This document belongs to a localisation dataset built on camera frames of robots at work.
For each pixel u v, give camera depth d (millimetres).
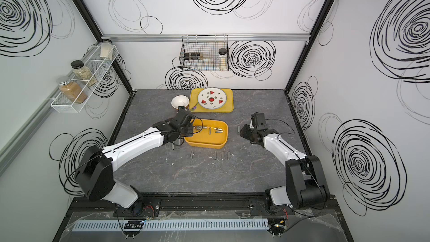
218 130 991
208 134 969
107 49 866
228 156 889
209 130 987
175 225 962
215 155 889
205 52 888
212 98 1156
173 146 682
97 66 929
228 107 1096
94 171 424
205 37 889
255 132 749
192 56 936
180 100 1110
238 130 989
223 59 844
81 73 707
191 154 892
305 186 424
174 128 638
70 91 642
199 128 983
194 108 1101
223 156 888
